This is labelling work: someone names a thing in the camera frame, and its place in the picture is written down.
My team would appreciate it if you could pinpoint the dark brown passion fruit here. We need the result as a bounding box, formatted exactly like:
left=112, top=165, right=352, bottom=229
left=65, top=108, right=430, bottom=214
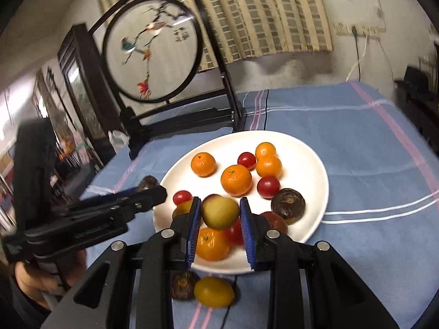
left=170, top=270, right=200, bottom=301

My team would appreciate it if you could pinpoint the small mandarin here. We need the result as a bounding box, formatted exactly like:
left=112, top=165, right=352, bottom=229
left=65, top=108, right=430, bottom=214
left=196, top=228, right=230, bottom=262

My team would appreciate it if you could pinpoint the red cherry tomato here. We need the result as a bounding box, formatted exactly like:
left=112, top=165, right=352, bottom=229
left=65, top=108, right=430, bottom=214
left=223, top=218, right=243, bottom=246
left=257, top=175, right=280, bottom=199

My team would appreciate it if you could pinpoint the yellow round fruit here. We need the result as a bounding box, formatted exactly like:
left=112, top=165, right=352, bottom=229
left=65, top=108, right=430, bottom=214
left=193, top=276, right=235, bottom=308

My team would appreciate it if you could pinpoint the large orange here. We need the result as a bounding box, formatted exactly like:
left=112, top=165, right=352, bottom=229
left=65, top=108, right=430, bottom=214
left=220, top=164, right=253, bottom=197

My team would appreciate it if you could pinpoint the person's left hand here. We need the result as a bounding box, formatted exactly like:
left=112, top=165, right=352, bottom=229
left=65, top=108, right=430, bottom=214
left=14, top=249, right=87, bottom=310

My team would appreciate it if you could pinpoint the orange yellow tomato on plate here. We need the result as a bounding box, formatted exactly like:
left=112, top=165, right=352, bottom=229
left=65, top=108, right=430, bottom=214
left=172, top=200, right=193, bottom=219

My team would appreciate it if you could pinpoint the dark passion fruit on plate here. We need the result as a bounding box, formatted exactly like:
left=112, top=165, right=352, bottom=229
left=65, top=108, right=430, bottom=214
left=271, top=188, right=306, bottom=225

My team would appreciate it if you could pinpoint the small red tomato left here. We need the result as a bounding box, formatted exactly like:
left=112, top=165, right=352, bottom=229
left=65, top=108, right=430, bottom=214
left=173, top=190, right=193, bottom=206

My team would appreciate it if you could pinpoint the small red tomato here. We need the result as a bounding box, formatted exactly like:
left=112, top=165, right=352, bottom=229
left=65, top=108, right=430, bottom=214
left=173, top=190, right=193, bottom=206
left=237, top=152, right=257, bottom=172

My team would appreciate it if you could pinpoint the white plastic bag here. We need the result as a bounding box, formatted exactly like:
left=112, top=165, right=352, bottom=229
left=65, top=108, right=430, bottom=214
left=108, top=130, right=130, bottom=154

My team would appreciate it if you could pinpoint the white oval plate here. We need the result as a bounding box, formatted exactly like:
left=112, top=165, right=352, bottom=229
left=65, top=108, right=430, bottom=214
left=152, top=129, right=331, bottom=276

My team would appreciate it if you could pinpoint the mandarin at plate back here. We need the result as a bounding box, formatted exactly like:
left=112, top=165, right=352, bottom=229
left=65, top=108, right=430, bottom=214
left=190, top=152, right=216, bottom=177

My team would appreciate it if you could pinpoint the small orange kumquat front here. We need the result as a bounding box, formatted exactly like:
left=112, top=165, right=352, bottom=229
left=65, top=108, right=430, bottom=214
left=256, top=155, right=283, bottom=179

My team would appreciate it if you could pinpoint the small orange kumquat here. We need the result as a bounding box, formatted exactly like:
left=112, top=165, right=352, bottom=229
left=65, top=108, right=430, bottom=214
left=256, top=155, right=283, bottom=179
left=254, top=142, right=277, bottom=160

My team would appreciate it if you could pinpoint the small red tomato back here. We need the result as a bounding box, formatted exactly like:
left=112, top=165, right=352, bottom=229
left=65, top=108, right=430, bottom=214
left=237, top=152, right=257, bottom=172

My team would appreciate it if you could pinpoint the small orange kumquat back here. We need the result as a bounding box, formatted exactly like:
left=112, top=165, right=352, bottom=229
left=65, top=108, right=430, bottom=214
left=254, top=142, right=277, bottom=160

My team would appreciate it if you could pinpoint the blue striped tablecloth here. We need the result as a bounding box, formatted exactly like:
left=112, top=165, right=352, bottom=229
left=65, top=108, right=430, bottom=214
left=81, top=82, right=438, bottom=328

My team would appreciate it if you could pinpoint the dark wooden cabinet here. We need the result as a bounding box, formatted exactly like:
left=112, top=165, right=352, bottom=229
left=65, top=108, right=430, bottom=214
left=57, top=24, right=121, bottom=164

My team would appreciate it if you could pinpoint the round embroidered screen stand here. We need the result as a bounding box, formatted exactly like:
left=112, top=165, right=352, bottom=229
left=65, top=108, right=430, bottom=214
left=89, top=0, right=246, bottom=159

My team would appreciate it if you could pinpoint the checked beige curtain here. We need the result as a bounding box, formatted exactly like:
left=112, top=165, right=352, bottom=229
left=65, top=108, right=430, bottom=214
left=98, top=0, right=333, bottom=71

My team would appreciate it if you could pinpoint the white wall power strip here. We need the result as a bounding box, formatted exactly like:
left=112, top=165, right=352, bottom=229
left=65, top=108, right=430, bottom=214
left=333, top=22, right=386, bottom=40

